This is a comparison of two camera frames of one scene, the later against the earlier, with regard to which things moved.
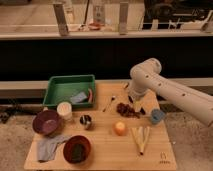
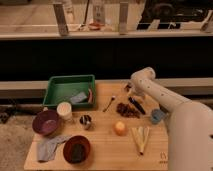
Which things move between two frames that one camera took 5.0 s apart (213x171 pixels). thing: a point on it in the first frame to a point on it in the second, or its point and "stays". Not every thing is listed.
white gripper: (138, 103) to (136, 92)
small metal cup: (86, 121) stays
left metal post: (61, 19) stays
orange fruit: (120, 128) stays
